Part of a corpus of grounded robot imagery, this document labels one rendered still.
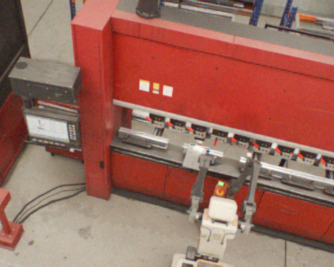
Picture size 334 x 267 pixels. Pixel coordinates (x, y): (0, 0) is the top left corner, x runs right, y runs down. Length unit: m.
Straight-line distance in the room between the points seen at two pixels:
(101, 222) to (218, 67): 2.26
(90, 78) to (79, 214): 1.82
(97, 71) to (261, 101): 1.37
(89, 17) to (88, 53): 0.28
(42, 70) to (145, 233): 2.16
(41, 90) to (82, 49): 0.45
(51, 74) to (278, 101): 1.82
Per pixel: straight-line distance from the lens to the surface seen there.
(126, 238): 4.85
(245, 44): 3.42
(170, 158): 4.36
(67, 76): 3.55
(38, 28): 7.46
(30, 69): 3.65
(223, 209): 3.52
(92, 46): 3.53
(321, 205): 4.56
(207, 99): 3.82
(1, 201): 4.27
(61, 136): 3.88
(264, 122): 3.91
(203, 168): 3.41
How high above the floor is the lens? 4.27
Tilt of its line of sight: 48 degrees down
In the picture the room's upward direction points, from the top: 7 degrees clockwise
